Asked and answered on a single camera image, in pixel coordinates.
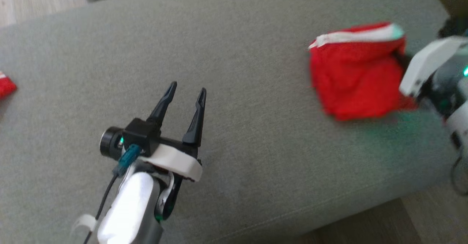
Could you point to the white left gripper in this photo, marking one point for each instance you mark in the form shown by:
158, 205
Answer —
175, 161

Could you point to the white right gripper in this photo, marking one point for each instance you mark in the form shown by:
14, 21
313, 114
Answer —
424, 65

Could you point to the red basketball shorts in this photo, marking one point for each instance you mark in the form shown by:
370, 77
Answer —
354, 76

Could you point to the red Bulls basketball jersey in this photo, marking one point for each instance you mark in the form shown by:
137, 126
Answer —
5, 85

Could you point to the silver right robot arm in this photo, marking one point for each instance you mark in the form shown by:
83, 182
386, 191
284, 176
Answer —
459, 119

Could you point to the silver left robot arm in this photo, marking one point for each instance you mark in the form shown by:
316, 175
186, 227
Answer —
128, 207

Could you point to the large grey sofa seat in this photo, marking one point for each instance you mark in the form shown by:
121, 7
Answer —
256, 145

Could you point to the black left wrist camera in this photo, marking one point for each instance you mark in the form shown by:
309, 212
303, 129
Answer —
140, 134

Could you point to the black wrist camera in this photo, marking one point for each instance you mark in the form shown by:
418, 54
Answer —
140, 134
455, 26

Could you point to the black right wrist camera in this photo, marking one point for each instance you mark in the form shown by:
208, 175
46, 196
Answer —
455, 26

